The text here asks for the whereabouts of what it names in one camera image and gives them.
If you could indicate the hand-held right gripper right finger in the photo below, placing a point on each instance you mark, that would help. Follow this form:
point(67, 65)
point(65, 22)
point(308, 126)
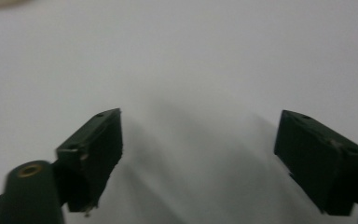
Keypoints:
point(317, 155)

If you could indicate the pale cream round object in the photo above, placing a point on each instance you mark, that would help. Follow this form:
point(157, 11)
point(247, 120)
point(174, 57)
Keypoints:
point(3, 2)

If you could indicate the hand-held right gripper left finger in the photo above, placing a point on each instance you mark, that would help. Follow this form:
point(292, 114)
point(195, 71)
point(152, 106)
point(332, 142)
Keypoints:
point(93, 149)

